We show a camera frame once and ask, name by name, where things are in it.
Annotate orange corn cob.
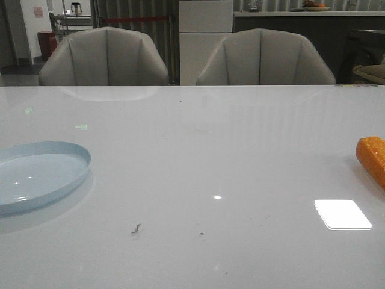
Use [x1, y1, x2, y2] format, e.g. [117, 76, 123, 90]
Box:
[356, 136, 385, 190]

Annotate white cabinet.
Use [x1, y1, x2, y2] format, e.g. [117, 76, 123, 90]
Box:
[179, 1, 233, 85]

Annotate dark jug on table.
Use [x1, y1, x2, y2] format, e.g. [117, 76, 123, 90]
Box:
[71, 2, 82, 16]

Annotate red bin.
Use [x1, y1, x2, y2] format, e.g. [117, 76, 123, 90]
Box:
[37, 31, 57, 61]

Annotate fruit bowl on counter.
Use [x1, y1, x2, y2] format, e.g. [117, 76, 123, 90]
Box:
[303, 0, 330, 12]

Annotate beige cushion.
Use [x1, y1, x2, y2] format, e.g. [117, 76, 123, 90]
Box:
[352, 64, 384, 85]

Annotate right grey upholstered chair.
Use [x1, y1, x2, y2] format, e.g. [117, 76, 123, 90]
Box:
[196, 28, 335, 85]

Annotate left grey upholstered chair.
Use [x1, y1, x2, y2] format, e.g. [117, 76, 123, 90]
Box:
[39, 27, 169, 86]

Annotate light blue round plate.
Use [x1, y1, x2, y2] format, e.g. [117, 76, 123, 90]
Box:
[1, 141, 91, 216]

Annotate dark counter with white top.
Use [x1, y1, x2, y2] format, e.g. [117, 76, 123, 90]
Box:
[233, 11, 384, 84]

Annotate grey upholstered chair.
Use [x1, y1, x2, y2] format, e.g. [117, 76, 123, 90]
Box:
[39, 27, 169, 86]
[196, 28, 335, 85]

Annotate red barrier belt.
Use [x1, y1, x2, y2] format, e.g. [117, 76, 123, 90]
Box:
[101, 16, 169, 23]

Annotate pink wall notice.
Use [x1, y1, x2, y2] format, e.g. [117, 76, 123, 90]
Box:
[34, 6, 43, 19]

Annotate background metal table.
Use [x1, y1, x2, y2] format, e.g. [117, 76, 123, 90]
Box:
[49, 12, 93, 36]

